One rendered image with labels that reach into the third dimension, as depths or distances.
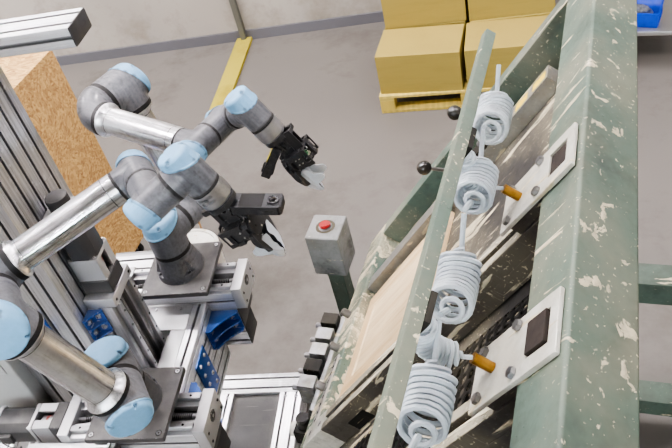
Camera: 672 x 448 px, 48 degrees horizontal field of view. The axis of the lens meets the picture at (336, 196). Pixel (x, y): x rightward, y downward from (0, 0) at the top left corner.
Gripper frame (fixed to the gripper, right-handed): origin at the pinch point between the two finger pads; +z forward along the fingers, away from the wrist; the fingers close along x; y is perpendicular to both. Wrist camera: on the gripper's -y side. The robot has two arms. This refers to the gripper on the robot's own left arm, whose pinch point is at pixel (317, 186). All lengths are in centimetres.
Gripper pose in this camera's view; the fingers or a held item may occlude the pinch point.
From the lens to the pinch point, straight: 203.7
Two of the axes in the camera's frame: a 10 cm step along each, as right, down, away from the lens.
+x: 1.2, -6.6, 7.4
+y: 7.7, -4.1, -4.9
